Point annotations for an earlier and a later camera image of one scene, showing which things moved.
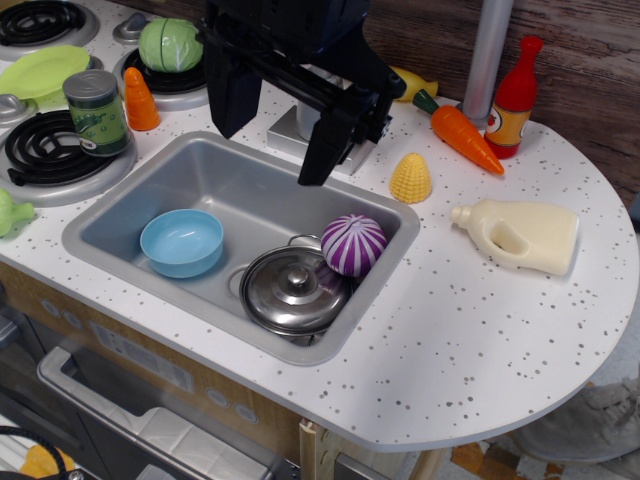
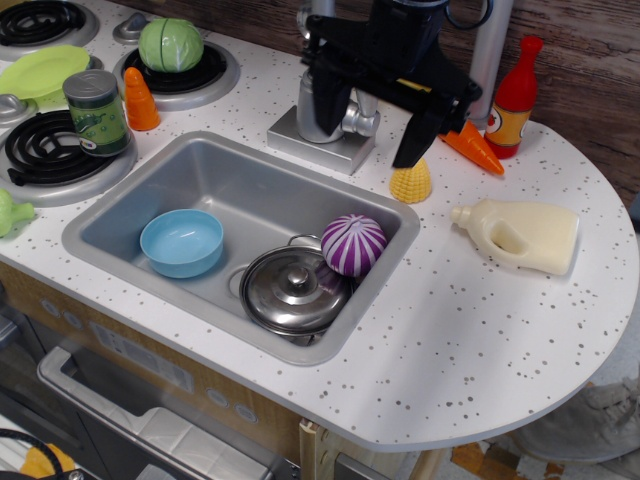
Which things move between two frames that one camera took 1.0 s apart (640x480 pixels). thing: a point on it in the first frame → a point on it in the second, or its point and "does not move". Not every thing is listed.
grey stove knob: [128, 31] does not move
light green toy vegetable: [11, 212] does not move
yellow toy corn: [410, 179] does not move
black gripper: [321, 42] → [398, 45]
